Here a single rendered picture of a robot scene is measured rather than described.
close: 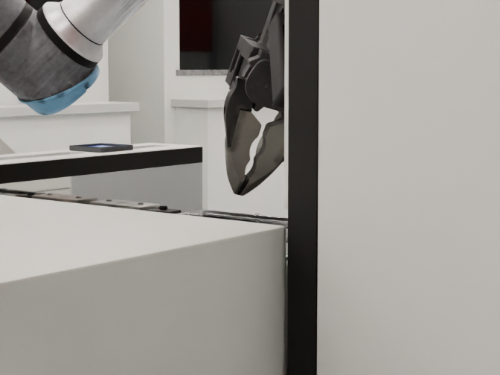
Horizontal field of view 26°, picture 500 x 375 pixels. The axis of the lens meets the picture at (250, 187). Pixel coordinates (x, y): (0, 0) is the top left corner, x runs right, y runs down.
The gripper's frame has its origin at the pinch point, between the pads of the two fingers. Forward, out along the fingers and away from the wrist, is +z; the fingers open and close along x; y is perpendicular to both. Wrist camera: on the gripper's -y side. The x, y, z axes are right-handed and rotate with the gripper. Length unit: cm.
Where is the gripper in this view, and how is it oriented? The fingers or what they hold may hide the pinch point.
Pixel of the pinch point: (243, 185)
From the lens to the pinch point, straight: 111.2
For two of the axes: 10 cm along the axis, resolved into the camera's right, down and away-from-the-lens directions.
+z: -3.3, 9.1, 2.5
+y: -2.2, -3.3, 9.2
